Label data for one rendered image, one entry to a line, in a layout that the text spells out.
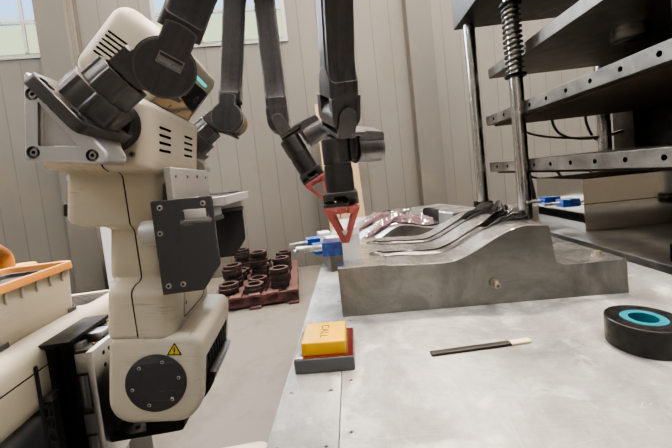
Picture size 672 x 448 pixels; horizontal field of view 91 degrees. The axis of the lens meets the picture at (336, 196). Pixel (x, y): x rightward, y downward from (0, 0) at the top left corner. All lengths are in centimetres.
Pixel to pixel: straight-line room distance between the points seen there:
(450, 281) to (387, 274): 11
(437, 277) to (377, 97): 372
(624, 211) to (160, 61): 137
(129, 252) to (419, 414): 55
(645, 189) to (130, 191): 147
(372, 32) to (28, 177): 427
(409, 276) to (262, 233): 355
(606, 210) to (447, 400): 108
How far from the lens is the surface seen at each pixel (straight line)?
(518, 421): 43
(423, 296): 63
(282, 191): 403
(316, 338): 49
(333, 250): 66
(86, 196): 74
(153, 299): 68
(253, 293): 305
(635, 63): 121
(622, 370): 54
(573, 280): 72
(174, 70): 52
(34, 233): 506
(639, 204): 148
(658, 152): 116
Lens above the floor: 105
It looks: 3 degrees down
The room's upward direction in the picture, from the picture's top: 6 degrees counter-clockwise
